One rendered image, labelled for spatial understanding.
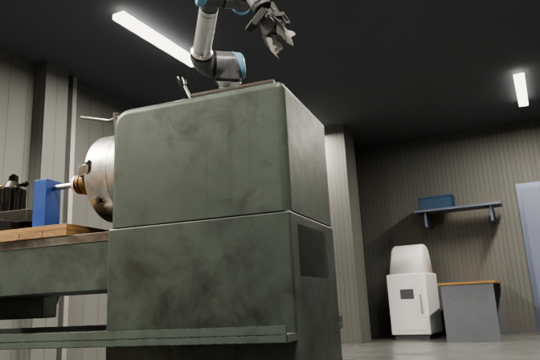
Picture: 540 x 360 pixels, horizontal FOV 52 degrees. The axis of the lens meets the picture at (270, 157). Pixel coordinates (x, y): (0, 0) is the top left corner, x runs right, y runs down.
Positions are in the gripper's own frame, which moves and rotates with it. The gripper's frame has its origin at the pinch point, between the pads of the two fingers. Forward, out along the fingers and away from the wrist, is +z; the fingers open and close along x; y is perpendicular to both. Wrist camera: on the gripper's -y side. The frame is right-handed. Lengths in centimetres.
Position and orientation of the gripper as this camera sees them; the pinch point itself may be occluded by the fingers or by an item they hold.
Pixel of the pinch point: (284, 50)
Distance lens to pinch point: 204.4
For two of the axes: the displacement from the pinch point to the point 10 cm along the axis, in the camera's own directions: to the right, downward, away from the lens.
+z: 4.9, 8.5, -1.8
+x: -5.3, 4.6, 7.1
